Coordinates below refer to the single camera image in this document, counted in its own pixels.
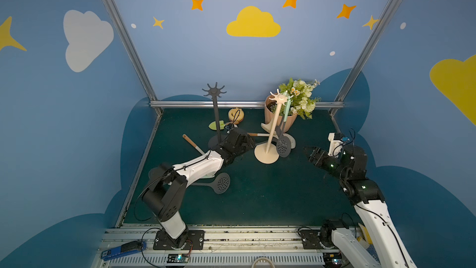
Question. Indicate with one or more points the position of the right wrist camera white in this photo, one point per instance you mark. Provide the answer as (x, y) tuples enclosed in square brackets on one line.
[(336, 143)]

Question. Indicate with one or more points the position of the dark grey utensil rack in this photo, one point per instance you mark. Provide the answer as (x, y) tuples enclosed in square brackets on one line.
[(215, 92)]

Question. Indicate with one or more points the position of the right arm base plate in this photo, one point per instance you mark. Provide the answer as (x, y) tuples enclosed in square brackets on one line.
[(311, 239)]

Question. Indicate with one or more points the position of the grey skimmer mint handle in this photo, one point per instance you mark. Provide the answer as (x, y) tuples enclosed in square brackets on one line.
[(220, 184), (283, 145)]

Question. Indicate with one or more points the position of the yellow smiley sponge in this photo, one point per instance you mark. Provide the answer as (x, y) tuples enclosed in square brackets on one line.
[(236, 115)]

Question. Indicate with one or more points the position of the cream skimmer wooden handle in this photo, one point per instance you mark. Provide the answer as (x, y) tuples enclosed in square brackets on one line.
[(276, 138), (191, 142)]

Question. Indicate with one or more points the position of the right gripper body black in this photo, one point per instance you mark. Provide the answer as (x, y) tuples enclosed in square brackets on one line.
[(320, 156)]

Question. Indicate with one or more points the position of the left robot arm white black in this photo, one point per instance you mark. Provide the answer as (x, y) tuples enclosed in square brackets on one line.
[(167, 185)]

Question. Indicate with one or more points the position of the blue tool on rail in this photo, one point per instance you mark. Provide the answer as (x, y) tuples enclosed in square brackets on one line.
[(126, 249)]

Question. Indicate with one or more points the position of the cream utensil rack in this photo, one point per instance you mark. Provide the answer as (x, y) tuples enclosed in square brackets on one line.
[(267, 153)]

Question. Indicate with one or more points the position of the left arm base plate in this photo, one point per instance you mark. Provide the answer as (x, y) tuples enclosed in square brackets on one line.
[(189, 239)]

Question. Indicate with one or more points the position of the pink pot with flowers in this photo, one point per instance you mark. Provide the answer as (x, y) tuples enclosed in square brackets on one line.
[(302, 102)]

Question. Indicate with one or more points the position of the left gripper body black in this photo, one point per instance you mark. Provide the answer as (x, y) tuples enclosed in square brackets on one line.
[(240, 141)]

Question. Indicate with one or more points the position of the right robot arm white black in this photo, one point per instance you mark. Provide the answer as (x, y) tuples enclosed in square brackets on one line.
[(367, 199)]

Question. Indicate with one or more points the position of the small green trowel wooden handle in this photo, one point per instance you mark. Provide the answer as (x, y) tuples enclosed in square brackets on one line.
[(221, 126)]

